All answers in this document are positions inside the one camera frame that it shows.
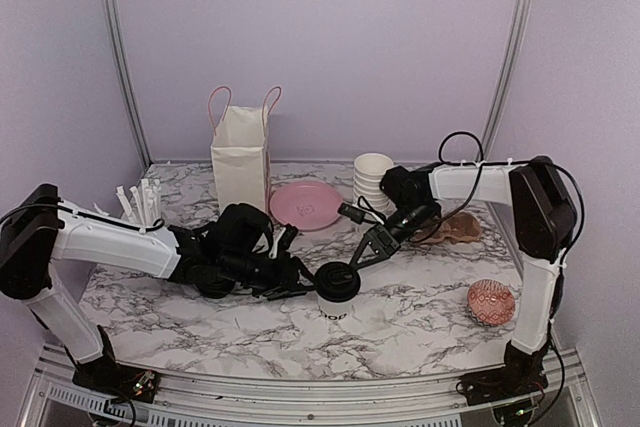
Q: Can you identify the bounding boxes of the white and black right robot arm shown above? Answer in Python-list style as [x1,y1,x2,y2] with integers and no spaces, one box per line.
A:
[350,156,580,395]

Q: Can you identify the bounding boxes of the black cup lid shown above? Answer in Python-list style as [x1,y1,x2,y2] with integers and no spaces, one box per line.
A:
[314,262,361,303]

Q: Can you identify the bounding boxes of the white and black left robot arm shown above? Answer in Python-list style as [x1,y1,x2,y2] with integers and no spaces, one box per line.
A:
[1,184,314,392]

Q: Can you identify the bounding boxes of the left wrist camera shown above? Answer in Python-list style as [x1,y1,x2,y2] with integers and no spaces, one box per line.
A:
[269,224,299,259]

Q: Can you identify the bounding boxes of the stack of white paper cups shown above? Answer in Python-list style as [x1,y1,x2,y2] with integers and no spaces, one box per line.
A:
[352,153,394,215]

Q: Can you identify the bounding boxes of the aluminium frame post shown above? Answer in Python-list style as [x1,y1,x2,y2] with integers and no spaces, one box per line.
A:
[102,0,152,169]
[481,0,532,156]

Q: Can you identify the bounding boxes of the right aluminium frame post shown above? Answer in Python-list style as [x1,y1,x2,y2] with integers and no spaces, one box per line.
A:
[481,0,532,156]

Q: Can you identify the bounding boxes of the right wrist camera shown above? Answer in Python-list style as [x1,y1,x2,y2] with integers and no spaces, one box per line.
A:
[338,203,386,225]

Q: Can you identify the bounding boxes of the front stack of black lids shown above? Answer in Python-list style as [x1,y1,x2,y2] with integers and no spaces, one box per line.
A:
[196,279,237,299]

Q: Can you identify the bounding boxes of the white paper bag pink handles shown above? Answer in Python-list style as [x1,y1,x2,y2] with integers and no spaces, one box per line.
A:
[209,86,282,213]

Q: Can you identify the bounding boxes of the brown cardboard cup carrier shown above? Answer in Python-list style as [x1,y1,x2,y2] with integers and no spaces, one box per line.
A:
[411,212,482,245]

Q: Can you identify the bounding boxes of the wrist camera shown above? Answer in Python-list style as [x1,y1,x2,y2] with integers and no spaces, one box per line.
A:
[269,224,299,259]
[338,203,386,225]

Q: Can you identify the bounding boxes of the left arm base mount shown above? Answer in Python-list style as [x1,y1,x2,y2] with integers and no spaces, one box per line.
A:
[65,325,160,404]

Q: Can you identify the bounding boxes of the white paper coffee cup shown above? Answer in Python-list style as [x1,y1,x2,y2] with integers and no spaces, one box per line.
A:
[317,295,354,324]

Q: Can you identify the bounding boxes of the left aluminium frame post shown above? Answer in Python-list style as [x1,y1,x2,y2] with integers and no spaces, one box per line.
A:
[102,0,152,169]

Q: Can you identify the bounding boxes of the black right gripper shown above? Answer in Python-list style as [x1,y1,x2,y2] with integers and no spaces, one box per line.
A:
[349,202,435,272]

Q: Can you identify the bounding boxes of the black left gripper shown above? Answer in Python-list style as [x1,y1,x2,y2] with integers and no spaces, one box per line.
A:
[220,249,321,302]

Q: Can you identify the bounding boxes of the pink plate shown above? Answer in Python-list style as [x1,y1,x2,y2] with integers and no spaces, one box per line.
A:
[269,180,343,231]

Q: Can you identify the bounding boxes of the front aluminium rail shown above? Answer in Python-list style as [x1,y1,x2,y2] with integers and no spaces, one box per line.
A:
[17,345,602,426]

